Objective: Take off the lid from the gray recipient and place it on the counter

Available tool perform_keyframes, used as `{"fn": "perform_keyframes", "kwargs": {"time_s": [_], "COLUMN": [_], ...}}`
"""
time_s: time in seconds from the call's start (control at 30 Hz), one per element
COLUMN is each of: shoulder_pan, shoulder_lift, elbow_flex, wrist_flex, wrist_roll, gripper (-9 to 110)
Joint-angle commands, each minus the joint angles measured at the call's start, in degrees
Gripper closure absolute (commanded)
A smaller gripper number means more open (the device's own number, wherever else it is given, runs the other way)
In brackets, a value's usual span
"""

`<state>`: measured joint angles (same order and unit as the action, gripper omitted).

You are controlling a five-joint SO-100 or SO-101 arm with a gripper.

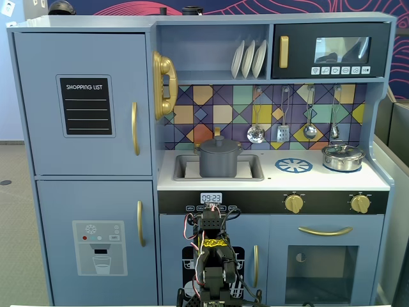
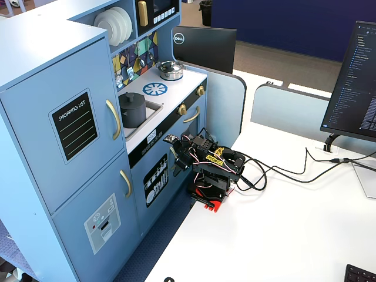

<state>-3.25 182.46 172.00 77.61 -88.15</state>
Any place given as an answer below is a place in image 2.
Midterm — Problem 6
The black Dell monitor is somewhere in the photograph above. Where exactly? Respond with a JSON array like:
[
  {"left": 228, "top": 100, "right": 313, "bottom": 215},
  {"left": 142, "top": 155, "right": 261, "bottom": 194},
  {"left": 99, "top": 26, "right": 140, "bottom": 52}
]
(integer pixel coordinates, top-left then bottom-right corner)
[{"left": 171, "top": 25, "right": 238, "bottom": 75}]

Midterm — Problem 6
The black shopping list chalkboard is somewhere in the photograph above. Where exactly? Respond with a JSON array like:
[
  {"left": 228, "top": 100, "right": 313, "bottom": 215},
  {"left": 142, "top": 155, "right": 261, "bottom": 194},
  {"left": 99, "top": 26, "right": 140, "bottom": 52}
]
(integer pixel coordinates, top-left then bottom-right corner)
[{"left": 48, "top": 88, "right": 101, "bottom": 165}]

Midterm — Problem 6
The gold freezer door handle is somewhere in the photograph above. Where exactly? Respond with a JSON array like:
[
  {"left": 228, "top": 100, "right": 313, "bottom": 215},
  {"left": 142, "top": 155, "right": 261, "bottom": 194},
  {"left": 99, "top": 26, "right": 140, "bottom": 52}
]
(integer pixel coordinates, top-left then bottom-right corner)
[{"left": 119, "top": 169, "right": 133, "bottom": 199}]

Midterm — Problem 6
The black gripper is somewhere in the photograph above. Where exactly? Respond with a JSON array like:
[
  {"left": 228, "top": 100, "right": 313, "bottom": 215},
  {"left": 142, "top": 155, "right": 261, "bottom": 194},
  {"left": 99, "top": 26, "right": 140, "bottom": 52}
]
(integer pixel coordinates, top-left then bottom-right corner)
[{"left": 171, "top": 135, "right": 199, "bottom": 177}]

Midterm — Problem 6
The glass and steel pot lid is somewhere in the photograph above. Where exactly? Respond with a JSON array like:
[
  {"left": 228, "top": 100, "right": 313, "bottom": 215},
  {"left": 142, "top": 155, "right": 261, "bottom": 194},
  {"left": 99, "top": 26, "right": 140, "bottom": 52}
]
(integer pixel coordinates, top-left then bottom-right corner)
[{"left": 156, "top": 60, "right": 183, "bottom": 74}]

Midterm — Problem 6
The blue toy kitchen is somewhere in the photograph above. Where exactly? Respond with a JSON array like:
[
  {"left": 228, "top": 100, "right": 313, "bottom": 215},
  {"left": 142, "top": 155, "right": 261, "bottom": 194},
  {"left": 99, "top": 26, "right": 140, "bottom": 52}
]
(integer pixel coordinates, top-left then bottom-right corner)
[{"left": 0, "top": 0, "right": 208, "bottom": 282}]

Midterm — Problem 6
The tall light blue desk divider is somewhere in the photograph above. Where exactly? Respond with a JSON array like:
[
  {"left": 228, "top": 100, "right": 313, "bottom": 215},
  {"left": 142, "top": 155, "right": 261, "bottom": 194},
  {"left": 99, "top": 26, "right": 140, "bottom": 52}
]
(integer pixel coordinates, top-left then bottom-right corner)
[{"left": 175, "top": 59, "right": 247, "bottom": 148}]

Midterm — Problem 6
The gray cylindrical pot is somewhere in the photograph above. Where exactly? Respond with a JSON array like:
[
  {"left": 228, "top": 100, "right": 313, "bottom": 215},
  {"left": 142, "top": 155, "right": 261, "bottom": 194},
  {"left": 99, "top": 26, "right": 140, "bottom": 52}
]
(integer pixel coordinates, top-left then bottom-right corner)
[{"left": 119, "top": 99, "right": 147, "bottom": 129}]

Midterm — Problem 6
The low light blue desk divider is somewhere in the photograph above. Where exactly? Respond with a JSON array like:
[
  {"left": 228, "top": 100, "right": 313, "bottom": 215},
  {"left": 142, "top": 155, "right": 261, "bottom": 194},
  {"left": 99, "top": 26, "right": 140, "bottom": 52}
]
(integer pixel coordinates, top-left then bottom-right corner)
[{"left": 250, "top": 82, "right": 334, "bottom": 136}]

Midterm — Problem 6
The stainless steel pot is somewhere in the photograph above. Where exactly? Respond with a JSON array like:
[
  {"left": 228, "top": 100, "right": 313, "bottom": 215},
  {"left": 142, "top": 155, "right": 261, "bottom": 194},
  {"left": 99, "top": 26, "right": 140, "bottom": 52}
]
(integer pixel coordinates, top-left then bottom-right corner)
[{"left": 158, "top": 68, "right": 184, "bottom": 82}]

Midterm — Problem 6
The black trash bin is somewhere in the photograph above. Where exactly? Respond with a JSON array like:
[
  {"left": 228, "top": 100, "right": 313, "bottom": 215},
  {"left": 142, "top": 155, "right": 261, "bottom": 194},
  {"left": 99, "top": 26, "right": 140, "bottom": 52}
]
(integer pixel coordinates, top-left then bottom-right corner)
[{"left": 198, "top": 0, "right": 213, "bottom": 28}]

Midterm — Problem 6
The white plate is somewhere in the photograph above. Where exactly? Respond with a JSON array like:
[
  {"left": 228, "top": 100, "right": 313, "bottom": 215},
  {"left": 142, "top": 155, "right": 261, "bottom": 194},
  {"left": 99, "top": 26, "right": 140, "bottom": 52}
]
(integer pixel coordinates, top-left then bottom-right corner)
[
  {"left": 104, "top": 8, "right": 129, "bottom": 42},
  {"left": 93, "top": 10, "right": 122, "bottom": 48},
  {"left": 112, "top": 6, "right": 134, "bottom": 41}
]

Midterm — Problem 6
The gray toy sink basin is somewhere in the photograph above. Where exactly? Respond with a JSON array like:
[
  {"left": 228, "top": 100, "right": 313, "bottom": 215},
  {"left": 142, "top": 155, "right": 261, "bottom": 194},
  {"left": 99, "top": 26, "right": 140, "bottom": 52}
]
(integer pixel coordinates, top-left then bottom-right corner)
[{"left": 121, "top": 99, "right": 164, "bottom": 140}]

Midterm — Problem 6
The monitor showing code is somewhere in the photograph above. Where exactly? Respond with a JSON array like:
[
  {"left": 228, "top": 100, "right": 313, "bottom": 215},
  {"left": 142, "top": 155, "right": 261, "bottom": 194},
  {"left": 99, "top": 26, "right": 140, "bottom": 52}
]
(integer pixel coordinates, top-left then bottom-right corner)
[{"left": 320, "top": 20, "right": 376, "bottom": 143}]

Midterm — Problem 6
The gray pot lid with knob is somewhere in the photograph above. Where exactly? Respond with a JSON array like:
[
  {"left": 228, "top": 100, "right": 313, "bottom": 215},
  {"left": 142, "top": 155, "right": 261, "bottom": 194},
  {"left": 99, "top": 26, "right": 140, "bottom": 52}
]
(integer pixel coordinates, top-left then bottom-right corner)
[{"left": 118, "top": 92, "right": 146, "bottom": 108}]

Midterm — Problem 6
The red robot base clamp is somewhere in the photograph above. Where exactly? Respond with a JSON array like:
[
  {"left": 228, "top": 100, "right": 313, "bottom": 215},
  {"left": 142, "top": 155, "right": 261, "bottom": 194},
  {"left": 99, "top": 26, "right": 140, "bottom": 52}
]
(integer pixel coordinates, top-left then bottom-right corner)
[{"left": 189, "top": 186, "right": 235, "bottom": 214}]

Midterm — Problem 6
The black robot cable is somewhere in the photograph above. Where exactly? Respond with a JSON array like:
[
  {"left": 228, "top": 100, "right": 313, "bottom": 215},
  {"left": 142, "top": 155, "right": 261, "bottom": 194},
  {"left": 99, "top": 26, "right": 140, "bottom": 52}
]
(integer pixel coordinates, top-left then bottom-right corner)
[
  {"left": 304, "top": 146, "right": 376, "bottom": 173},
  {"left": 234, "top": 146, "right": 376, "bottom": 192}
]

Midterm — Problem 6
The gold microwave handle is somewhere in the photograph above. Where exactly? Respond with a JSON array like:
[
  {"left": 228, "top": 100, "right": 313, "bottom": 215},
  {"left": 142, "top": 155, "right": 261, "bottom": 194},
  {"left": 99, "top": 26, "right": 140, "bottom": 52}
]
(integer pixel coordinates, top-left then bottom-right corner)
[{"left": 137, "top": 0, "right": 149, "bottom": 28}]

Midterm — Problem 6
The silver monitor base plate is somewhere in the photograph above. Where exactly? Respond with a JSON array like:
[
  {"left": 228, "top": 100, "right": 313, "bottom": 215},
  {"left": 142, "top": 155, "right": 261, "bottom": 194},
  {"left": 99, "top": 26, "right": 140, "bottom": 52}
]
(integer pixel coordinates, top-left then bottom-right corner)
[{"left": 350, "top": 160, "right": 376, "bottom": 199}]

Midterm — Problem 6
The small metal ladle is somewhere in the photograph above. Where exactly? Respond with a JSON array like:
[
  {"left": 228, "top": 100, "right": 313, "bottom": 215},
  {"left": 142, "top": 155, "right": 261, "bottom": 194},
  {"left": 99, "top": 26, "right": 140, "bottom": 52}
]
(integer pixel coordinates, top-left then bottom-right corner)
[{"left": 137, "top": 43, "right": 146, "bottom": 69}]

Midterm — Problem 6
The gold fridge door handle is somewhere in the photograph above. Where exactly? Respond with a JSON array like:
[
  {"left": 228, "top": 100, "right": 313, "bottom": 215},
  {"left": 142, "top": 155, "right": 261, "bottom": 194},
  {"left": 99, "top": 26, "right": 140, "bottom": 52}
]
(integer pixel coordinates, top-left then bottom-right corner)
[{"left": 105, "top": 99, "right": 122, "bottom": 141}]

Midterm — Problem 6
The slotted metal spatula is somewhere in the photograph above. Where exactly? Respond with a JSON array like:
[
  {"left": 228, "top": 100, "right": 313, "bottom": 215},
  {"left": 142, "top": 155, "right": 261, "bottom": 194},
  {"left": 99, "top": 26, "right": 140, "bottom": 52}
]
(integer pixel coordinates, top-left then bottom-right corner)
[{"left": 126, "top": 48, "right": 136, "bottom": 81}]

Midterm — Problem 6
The dark blue office partition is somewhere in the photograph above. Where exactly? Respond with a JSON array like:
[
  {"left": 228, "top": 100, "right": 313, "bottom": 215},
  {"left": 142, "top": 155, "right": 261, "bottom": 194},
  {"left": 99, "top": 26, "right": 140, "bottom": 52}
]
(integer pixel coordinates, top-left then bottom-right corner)
[{"left": 210, "top": 0, "right": 376, "bottom": 63}]

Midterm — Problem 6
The gold oven door handle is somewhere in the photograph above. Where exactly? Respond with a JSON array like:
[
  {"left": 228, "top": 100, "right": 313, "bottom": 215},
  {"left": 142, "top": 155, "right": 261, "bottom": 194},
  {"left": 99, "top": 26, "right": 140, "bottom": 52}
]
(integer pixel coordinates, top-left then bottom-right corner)
[{"left": 183, "top": 106, "right": 201, "bottom": 124}]

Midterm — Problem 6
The black keyboard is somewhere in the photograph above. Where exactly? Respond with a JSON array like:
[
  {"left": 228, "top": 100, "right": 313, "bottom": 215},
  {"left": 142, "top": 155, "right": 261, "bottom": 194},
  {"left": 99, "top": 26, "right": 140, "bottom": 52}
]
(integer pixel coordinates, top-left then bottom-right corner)
[{"left": 343, "top": 263, "right": 376, "bottom": 282}]

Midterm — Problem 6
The gray ice dispenser decal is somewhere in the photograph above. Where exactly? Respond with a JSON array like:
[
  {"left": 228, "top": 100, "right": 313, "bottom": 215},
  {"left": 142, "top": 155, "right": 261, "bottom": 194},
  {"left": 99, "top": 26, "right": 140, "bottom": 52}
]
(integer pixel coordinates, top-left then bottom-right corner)
[{"left": 83, "top": 192, "right": 122, "bottom": 256}]

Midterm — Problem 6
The black toy microwave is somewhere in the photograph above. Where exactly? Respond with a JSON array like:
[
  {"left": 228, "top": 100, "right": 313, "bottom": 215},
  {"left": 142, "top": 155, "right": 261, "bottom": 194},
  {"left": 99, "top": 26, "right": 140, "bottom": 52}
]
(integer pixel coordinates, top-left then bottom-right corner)
[{"left": 135, "top": 0, "right": 181, "bottom": 37}]

